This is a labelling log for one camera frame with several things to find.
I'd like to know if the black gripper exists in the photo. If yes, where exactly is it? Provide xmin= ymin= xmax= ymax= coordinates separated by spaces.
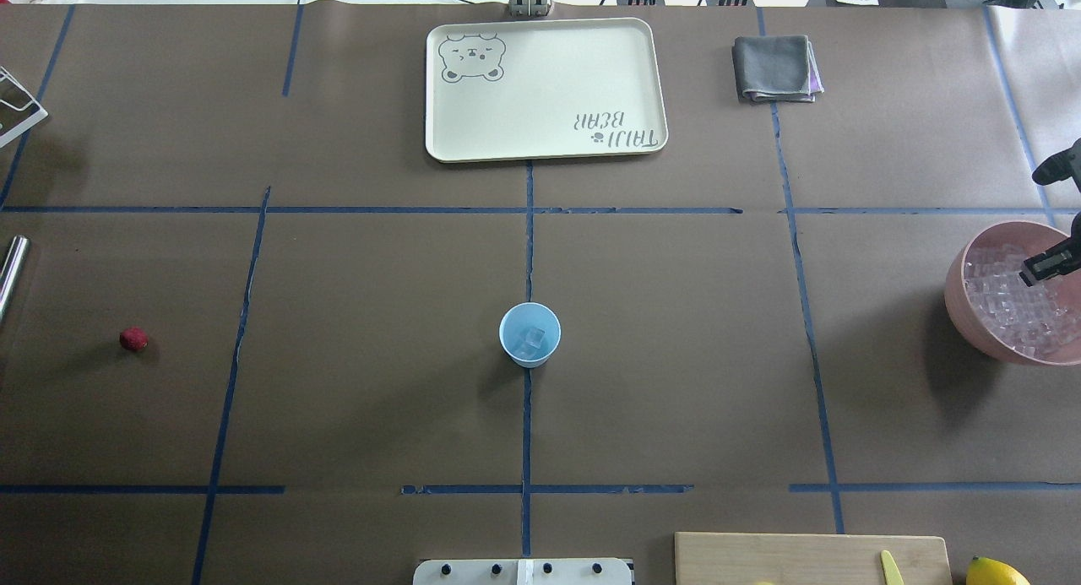
xmin=1019 ymin=139 xmax=1080 ymax=285

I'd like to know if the clear ice cube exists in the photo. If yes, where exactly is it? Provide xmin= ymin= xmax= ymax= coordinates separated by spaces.
xmin=511 ymin=325 xmax=546 ymax=361

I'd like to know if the red strawberry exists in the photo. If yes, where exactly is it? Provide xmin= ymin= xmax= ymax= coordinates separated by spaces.
xmin=119 ymin=325 xmax=149 ymax=353

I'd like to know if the steel muddler black tip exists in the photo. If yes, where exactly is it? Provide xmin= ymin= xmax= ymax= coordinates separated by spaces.
xmin=0 ymin=235 xmax=30 ymax=321

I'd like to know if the pink bowl of ice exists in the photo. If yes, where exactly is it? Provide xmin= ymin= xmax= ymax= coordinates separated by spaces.
xmin=943 ymin=220 xmax=1080 ymax=365

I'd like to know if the light blue plastic cup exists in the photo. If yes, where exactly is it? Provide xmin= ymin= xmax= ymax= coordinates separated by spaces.
xmin=498 ymin=301 xmax=562 ymax=369

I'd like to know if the yellow lemon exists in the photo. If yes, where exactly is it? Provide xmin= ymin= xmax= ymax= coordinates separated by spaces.
xmin=965 ymin=555 xmax=1030 ymax=585

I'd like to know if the folded grey cloth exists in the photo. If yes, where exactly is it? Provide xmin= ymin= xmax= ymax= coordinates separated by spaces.
xmin=732 ymin=35 xmax=825 ymax=103

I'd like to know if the yellow plastic knife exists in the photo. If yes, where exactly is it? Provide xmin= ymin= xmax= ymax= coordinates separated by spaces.
xmin=879 ymin=550 xmax=904 ymax=585

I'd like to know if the wooden cutting board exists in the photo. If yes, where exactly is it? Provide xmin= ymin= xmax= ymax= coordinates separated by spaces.
xmin=673 ymin=532 xmax=953 ymax=584

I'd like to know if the cream bear serving tray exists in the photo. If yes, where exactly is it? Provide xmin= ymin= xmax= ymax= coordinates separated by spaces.
xmin=425 ymin=17 xmax=669 ymax=163

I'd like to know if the white pedestal column base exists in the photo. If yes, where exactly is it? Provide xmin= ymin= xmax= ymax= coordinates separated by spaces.
xmin=412 ymin=557 xmax=636 ymax=584

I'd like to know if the white wire cup rack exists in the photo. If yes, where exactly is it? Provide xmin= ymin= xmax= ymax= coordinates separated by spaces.
xmin=0 ymin=66 xmax=49 ymax=148

